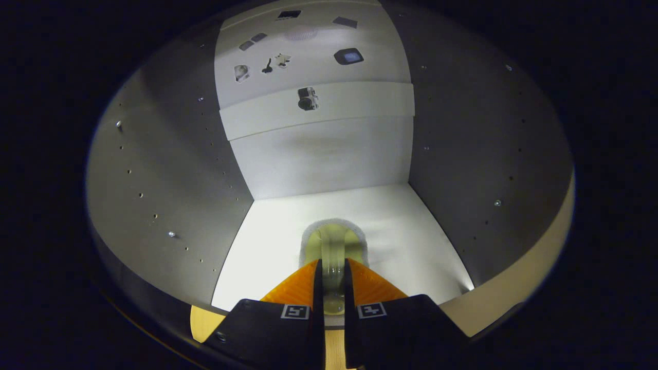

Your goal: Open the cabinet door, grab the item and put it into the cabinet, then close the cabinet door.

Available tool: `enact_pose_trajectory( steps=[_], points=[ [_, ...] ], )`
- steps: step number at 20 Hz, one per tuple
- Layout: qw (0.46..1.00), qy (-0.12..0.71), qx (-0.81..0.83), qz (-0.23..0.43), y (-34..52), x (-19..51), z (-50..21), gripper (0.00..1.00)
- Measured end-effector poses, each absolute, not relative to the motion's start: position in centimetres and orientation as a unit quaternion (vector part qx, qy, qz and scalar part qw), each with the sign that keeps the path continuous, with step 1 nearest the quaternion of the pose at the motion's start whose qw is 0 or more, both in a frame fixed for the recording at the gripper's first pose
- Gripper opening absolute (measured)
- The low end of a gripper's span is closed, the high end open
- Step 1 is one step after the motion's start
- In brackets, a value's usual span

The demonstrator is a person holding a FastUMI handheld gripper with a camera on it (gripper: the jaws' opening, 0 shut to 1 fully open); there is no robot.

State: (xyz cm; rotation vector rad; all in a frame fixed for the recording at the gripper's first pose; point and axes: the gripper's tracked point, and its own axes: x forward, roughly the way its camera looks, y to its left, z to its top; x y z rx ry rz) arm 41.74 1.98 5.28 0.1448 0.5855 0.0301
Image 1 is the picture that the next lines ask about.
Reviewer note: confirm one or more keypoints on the pale green translucent object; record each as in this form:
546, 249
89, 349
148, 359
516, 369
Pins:
334, 246

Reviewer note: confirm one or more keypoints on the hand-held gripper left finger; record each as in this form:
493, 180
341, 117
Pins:
318, 308

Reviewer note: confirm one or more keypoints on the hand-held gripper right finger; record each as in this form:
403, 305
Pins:
349, 308

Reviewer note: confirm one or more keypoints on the white cabinet shelf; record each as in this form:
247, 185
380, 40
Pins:
401, 241

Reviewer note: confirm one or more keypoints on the grey cabinet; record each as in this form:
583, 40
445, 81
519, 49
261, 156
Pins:
169, 154

